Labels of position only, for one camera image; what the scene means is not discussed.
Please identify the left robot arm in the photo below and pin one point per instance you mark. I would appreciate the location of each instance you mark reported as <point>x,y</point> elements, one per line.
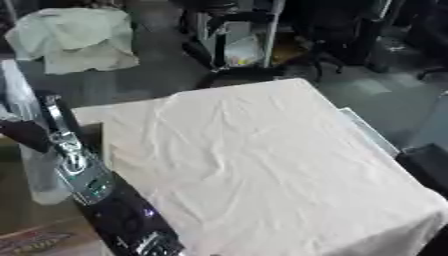
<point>125,216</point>

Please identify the black office chair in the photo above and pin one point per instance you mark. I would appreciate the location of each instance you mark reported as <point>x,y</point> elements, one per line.
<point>335,30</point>
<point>429,33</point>

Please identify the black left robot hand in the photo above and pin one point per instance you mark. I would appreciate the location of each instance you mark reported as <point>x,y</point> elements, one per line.
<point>26,131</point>

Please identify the chair covered with white cloth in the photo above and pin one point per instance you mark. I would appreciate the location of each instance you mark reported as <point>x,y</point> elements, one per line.
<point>76,36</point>

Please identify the white plastic bag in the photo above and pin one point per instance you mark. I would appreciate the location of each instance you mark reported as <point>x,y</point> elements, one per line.
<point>242,51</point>

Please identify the black bag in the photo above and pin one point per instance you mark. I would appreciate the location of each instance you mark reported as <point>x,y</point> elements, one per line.
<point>429,166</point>

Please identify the tan cardboard box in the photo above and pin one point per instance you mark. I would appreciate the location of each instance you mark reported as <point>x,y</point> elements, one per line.
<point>35,220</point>

